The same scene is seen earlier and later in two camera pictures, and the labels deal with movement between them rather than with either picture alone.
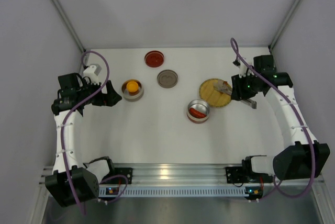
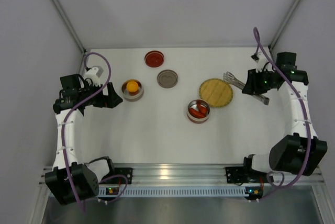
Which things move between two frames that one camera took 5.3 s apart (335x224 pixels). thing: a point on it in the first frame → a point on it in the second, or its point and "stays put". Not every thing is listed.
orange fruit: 132,86 stays put
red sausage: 197,114 stays put
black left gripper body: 103,96 stays put
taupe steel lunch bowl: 132,96 stays put
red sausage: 223,86 → 201,109
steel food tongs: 247,101 → 229,78
